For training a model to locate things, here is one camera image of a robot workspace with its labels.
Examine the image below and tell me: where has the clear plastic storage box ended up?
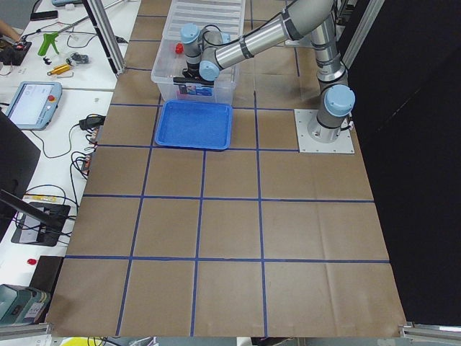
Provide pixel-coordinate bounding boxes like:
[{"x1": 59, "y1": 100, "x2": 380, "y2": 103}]
[{"x1": 151, "y1": 39, "x2": 240, "y2": 105}]

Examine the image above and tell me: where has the brass cylinder tool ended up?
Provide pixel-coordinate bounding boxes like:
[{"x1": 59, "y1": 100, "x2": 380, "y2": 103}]
[{"x1": 47, "y1": 63, "x2": 72, "y2": 76}]

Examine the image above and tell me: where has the green handled reacher grabber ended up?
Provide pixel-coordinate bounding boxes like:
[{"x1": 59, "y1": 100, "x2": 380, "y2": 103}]
[{"x1": 22, "y1": 1, "x2": 124, "y2": 58}]

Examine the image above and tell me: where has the black monitor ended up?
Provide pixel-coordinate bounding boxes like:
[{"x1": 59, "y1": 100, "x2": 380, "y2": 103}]
[{"x1": 0, "y1": 110, "x2": 62, "y2": 239}]

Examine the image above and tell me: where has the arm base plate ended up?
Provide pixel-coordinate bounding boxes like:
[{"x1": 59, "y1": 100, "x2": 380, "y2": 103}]
[
  {"x1": 294, "y1": 109, "x2": 354, "y2": 155},
  {"x1": 285, "y1": 37, "x2": 313, "y2": 48}
]

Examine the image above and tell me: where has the black monitor stand base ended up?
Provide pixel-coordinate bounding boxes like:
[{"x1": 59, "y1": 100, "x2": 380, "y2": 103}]
[{"x1": 11, "y1": 202, "x2": 71, "y2": 247}]

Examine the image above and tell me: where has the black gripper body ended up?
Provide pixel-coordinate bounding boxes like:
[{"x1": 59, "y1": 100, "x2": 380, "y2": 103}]
[{"x1": 182, "y1": 68, "x2": 202, "y2": 80}]

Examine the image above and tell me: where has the aluminium frame post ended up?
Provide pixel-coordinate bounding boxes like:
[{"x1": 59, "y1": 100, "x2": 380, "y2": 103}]
[{"x1": 82, "y1": 0, "x2": 125, "y2": 76}]

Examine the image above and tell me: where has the person hand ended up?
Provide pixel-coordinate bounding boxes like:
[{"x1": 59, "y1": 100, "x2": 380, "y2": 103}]
[{"x1": 0, "y1": 19, "x2": 21, "y2": 42}]

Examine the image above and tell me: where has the black smartphone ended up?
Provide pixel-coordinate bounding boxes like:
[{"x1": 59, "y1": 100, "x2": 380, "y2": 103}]
[{"x1": 30, "y1": 10, "x2": 58, "y2": 21}]

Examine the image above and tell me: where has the blue plastic tray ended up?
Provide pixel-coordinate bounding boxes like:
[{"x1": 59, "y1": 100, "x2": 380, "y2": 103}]
[{"x1": 155, "y1": 99, "x2": 233, "y2": 151}]

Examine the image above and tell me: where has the black power adapter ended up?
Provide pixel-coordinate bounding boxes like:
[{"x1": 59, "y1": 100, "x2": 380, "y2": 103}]
[{"x1": 79, "y1": 114, "x2": 106, "y2": 130}]

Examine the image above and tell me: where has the teach pendant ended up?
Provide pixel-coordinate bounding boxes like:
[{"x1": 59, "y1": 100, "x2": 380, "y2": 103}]
[{"x1": 6, "y1": 81, "x2": 63, "y2": 130}]

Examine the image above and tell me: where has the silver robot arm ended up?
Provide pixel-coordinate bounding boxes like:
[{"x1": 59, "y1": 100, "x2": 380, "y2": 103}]
[
  {"x1": 180, "y1": 1, "x2": 334, "y2": 85},
  {"x1": 308, "y1": 15, "x2": 356, "y2": 143}
]

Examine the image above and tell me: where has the red cylinder block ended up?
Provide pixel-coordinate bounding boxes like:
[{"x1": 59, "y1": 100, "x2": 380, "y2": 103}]
[{"x1": 175, "y1": 43, "x2": 184, "y2": 54}]

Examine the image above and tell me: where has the clear plastic box lid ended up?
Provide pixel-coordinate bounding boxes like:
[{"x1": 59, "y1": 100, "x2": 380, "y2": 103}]
[{"x1": 162, "y1": 0, "x2": 246, "y2": 40}]

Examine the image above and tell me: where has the black box latch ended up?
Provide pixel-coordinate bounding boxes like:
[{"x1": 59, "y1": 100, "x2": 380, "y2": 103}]
[{"x1": 173, "y1": 76, "x2": 215, "y2": 87}]

